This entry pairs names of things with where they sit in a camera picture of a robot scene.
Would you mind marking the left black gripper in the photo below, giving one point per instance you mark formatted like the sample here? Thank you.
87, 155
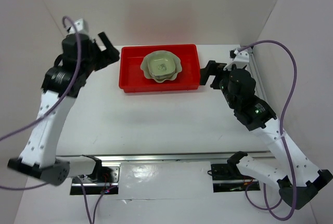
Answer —
107, 56

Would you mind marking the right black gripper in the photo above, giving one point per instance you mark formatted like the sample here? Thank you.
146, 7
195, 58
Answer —
212, 68

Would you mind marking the green scalloped bowl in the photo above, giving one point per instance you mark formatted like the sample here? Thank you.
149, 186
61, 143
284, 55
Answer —
144, 66

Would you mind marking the green square plate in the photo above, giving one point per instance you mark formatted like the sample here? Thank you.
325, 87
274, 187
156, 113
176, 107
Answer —
161, 66

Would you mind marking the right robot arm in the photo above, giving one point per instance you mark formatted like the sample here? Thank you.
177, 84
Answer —
298, 180

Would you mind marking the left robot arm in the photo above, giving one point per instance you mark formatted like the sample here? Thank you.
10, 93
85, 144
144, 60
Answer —
60, 88

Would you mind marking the red plastic bin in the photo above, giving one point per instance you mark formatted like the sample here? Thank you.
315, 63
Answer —
132, 79

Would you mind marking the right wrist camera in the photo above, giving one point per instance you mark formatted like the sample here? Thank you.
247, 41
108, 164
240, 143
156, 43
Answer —
239, 60

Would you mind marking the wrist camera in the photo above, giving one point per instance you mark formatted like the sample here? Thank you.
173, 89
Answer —
81, 26
239, 60

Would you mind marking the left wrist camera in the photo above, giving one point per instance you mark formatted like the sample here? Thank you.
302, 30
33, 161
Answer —
81, 26

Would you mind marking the right aluminium rail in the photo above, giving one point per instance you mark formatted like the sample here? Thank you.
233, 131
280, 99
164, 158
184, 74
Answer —
254, 70

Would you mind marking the aluminium rail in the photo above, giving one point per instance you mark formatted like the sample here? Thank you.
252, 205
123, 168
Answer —
254, 70
172, 157

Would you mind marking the front aluminium rail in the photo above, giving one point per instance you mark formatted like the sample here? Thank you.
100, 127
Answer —
172, 157

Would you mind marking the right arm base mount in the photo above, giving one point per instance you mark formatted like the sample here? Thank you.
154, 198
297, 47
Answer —
224, 181

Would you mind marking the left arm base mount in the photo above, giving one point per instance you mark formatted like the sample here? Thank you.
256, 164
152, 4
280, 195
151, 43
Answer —
108, 180

